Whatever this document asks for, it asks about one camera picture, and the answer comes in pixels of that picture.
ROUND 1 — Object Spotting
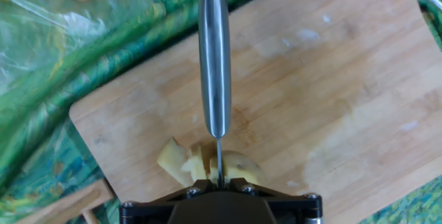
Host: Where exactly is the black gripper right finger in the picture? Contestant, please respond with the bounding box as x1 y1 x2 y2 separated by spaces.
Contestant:
221 178 324 224

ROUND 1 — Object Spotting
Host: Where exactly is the wooden peg rack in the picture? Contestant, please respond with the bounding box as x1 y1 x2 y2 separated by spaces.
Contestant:
13 178 117 224

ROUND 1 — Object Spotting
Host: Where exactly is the wooden cutting board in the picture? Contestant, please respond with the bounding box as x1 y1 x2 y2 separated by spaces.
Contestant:
68 0 442 224

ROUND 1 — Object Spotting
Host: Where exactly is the steel cleaver knife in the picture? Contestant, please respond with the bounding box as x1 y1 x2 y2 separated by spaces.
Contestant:
198 0 233 189

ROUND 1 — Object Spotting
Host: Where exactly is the clear plastic bag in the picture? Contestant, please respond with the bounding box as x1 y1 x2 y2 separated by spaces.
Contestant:
0 0 204 93

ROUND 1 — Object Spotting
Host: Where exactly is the yellow potato half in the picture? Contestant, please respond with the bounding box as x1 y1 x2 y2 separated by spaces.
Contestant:
209 150 267 186

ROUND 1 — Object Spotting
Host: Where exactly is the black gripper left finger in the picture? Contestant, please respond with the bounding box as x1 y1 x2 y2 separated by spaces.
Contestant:
119 178 219 224

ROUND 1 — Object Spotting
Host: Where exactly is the painted landscape tablecloth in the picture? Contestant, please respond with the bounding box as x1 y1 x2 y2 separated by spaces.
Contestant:
0 0 442 224

